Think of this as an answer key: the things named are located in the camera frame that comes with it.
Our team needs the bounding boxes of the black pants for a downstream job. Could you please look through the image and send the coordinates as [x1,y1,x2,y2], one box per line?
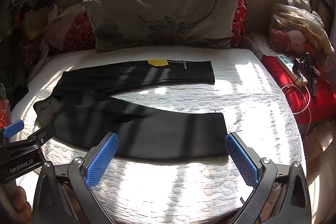
[33,60,228,161]

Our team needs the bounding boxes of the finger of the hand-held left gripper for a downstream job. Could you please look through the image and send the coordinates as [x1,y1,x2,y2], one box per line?
[0,120,25,148]
[26,123,57,146]

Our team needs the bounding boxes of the yellow box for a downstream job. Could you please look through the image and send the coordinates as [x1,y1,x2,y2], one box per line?
[22,10,49,39]

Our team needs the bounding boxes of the white cable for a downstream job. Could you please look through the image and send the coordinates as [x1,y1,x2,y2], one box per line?
[281,81,312,135]

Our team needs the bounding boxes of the white power strip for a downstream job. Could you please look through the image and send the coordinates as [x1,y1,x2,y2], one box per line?
[276,54,308,86]

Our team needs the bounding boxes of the person's left hand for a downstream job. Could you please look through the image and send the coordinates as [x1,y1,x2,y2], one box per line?
[0,185,32,224]

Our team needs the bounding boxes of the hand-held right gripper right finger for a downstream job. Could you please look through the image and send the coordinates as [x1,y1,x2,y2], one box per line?
[225,132,313,224]

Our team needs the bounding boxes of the black device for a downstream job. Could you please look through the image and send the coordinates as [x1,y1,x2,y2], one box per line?
[293,55,321,97]

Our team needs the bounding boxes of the red bag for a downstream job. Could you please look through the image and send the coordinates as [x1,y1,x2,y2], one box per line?
[0,84,12,130]

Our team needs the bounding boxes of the white quilted bed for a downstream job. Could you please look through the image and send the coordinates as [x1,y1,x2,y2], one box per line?
[10,47,306,224]

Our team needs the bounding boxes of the red cloth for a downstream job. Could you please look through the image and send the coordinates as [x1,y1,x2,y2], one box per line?
[261,55,336,130]

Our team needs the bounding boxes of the white plastic bag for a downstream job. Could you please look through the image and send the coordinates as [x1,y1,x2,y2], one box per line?
[43,4,87,43]

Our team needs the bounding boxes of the white lace cloth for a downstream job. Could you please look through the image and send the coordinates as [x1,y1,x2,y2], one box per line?
[247,32,279,59]

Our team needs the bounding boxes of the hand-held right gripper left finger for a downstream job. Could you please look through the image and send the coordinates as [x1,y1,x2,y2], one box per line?
[31,132,119,224]

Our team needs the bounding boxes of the white fluffy toy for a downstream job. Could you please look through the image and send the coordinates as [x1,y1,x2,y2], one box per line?
[289,0,312,11]

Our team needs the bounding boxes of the clear plastic bag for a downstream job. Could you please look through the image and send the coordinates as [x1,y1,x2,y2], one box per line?
[269,2,332,54]

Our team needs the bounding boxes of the red and white plush doll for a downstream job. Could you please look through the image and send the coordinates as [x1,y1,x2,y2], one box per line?
[270,28,307,56]

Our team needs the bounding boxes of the grey floral pillow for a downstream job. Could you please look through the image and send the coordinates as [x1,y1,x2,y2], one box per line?
[83,0,241,52]

